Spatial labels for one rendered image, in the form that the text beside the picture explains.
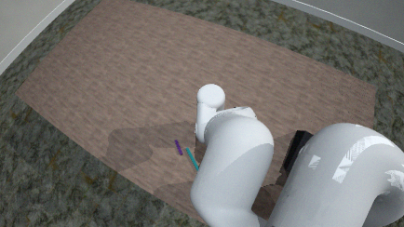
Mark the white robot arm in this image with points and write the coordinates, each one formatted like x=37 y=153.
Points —
x=336 y=176

